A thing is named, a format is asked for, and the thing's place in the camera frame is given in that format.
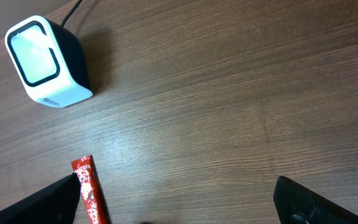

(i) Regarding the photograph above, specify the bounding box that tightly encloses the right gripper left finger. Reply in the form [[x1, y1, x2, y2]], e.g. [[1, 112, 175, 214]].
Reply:
[[0, 173, 80, 224]]

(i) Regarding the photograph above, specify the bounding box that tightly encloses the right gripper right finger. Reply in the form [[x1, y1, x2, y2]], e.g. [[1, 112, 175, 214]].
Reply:
[[273, 176, 358, 224]]

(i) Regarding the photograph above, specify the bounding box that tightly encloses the red coffee stick sachet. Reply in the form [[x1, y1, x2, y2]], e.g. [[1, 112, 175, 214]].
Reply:
[[71, 155, 108, 224]]

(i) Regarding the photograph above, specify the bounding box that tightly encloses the white barcode scanner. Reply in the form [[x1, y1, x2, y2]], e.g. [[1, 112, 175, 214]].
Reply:
[[4, 16, 93, 108]]

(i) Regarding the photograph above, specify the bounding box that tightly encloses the black scanner cable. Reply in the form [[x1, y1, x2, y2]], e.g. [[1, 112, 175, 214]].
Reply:
[[60, 0, 84, 29]]

